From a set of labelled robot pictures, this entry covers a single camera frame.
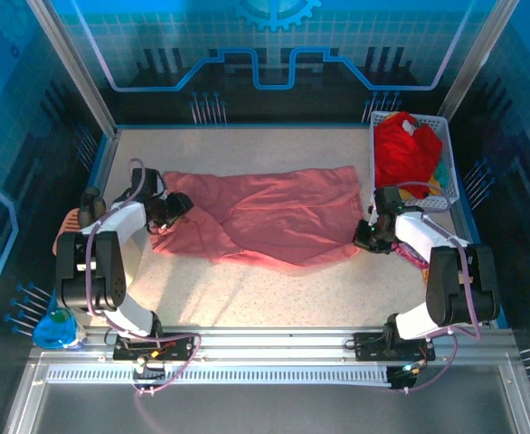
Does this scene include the pink t-shirt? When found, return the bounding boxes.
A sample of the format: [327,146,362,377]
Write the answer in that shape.
[149,165,365,267]

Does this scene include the pink and yellow cloth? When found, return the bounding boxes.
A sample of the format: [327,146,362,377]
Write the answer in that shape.
[393,242,431,273]

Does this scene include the red t-shirt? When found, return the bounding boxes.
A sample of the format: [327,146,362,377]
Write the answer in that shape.
[373,111,444,200]

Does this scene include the green t-shirt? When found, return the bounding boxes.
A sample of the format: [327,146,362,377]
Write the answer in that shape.
[431,160,451,191]

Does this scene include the terracotta slotted holder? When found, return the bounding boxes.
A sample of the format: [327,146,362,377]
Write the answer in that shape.
[51,206,84,255]

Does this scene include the white blue perforated plastic basket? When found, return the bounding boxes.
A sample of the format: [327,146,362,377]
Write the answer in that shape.
[367,110,460,213]

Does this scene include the blue plastic bottle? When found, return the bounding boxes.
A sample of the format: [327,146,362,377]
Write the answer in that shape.
[33,307,80,351]

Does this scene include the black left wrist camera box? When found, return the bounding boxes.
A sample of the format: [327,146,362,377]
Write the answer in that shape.
[130,167,167,201]

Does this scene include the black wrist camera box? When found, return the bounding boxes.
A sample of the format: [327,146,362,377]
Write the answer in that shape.
[372,185,405,214]
[130,167,167,201]

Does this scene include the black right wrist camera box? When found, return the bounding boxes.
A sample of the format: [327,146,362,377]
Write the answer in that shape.
[372,185,405,214]

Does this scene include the black handled tool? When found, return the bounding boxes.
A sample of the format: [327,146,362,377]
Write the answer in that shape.
[78,186,109,228]

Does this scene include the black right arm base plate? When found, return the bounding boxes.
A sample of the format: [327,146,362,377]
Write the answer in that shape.
[353,331,437,363]

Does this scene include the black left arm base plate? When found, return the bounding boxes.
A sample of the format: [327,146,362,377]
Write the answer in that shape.
[112,333,202,363]

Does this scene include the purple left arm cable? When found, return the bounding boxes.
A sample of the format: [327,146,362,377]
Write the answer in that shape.
[83,156,203,398]

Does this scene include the aluminium front rail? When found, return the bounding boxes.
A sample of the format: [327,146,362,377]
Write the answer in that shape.
[27,325,517,365]

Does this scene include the aluminium frame post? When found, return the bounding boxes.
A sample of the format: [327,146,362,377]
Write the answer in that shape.
[24,0,120,138]
[436,0,522,122]

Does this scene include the white slotted cable duct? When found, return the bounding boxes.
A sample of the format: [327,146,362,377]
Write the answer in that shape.
[45,363,393,386]

